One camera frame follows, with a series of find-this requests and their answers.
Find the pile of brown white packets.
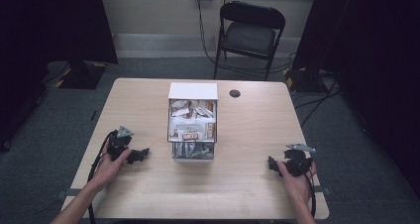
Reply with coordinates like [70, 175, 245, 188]
[168, 99, 217, 142]

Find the grey table bracket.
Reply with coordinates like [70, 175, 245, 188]
[54, 188, 82, 200]
[313, 185, 333, 196]

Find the small white drawer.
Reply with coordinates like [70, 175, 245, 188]
[170, 141, 216, 163]

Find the black folding chair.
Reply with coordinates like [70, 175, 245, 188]
[212, 0, 287, 82]

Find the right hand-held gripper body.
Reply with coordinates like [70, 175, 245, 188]
[283, 143, 317, 178]

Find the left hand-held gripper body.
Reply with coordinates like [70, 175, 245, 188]
[106, 124, 135, 163]

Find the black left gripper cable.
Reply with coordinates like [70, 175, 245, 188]
[86, 130, 119, 224]

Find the black floor cable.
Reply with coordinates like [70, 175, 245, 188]
[290, 72, 342, 129]

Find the black stand base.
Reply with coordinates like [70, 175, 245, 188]
[53, 58, 108, 90]
[282, 65, 328, 94]

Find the person's left hand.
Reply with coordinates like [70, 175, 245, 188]
[92, 147, 134, 189]

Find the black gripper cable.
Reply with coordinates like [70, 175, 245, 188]
[86, 130, 119, 224]
[303, 166, 317, 218]

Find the pile of silver packets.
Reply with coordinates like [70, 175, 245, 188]
[173, 142, 214, 160]

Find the person's right hand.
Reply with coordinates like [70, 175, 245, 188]
[275, 160, 318, 206]

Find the black curtain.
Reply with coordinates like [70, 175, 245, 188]
[291, 0, 420, 200]
[0, 0, 119, 154]

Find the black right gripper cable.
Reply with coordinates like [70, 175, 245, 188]
[303, 166, 317, 218]

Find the white drawer cabinet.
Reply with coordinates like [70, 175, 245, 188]
[167, 81, 219, 102]

